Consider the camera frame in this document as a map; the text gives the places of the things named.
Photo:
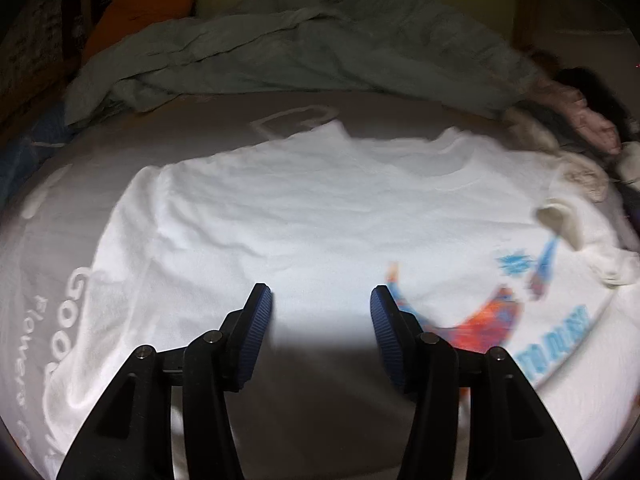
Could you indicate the pink folded garment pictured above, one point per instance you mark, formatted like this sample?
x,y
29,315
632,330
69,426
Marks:
x,y
590,120

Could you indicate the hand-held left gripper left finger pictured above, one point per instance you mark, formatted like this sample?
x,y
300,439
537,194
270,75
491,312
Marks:
x,y
257,330

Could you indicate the black clothing pile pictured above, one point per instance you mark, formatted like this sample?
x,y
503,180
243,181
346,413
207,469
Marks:
x,y
600,85

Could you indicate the cream folded garment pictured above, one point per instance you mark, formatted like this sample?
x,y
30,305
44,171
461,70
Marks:
x,y
535,132

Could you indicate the grey folded garment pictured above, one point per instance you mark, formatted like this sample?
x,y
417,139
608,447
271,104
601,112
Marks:
x,y
560,127

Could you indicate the white printed t-shirt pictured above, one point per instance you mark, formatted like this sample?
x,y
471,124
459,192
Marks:
x,y
300,220

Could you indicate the blue bolster pillow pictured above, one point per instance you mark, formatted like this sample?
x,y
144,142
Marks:
x,y
30,150

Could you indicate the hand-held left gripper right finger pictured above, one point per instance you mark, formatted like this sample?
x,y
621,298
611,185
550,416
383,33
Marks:
x,y
387,330

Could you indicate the grey-green blanket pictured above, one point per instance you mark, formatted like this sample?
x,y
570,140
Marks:
x,y
250,45

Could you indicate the orange carrot plush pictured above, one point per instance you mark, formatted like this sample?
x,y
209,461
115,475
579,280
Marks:
x,y
135,10

